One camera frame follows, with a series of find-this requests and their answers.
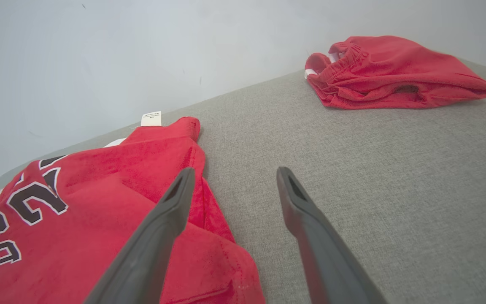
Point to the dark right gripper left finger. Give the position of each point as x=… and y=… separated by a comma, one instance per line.
x=150, y=249

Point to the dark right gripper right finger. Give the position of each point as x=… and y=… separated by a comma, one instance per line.
x=323, y=253

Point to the red white basketball jersey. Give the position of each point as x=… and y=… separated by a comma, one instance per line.
x=78, y=245

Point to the red Bulls shorts white stripe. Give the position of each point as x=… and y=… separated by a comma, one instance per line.
x=395, y=63

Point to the grey fabric sofa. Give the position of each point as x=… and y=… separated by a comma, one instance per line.
x=352, y=169

